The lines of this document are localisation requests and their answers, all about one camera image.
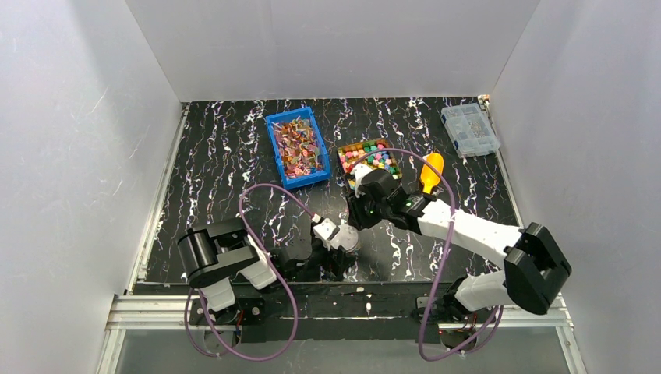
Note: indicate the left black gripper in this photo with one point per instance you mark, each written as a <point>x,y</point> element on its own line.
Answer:
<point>330,258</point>

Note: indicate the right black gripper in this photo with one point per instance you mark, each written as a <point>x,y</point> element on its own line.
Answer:
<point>355,215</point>

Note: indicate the white round jar lid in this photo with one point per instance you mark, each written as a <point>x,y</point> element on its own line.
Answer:
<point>347,238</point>

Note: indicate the gold tray of star candies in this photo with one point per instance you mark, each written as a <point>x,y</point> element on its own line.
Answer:
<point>374,153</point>

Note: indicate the blue plastic candy bin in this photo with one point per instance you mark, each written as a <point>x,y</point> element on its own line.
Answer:
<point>300,153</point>

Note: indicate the orange plastic scoop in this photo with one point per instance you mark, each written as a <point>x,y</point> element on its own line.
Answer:
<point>428,177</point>

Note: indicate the clear round plastic jar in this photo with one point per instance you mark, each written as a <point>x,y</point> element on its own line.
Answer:
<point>347,256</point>

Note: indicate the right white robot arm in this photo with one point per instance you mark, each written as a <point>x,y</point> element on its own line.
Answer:
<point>532,268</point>

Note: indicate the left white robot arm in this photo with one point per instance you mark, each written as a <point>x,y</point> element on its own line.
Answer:
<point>214,255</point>

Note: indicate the clear plastic organizer box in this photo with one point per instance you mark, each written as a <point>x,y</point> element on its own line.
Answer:
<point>469,130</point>

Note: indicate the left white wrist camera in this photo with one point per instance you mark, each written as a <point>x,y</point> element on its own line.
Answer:
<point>326,230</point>

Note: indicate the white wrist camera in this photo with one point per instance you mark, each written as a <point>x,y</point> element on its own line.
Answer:
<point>356,173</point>
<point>326,230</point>

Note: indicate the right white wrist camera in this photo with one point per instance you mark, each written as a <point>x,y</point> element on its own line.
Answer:
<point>356,173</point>

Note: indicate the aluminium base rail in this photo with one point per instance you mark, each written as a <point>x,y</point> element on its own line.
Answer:
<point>145,334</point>

